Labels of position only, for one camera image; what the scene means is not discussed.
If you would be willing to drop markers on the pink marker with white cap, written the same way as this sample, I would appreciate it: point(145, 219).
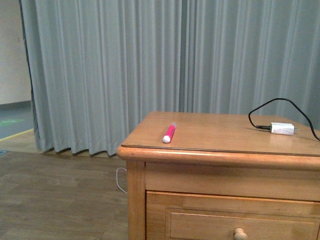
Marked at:
point(169, 133)

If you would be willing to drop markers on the wooden drawer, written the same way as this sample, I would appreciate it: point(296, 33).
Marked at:
point(177, 216)

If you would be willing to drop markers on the round wooden drawer knob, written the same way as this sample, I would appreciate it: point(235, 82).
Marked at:
point(239, 234)

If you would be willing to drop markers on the wooden nightstand cabinet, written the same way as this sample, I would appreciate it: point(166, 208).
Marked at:
point(216, 155)

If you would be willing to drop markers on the grey pleated curtain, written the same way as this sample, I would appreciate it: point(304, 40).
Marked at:
point(98, 67)

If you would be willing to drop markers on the white power adapter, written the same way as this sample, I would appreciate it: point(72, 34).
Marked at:
point(279, 128)

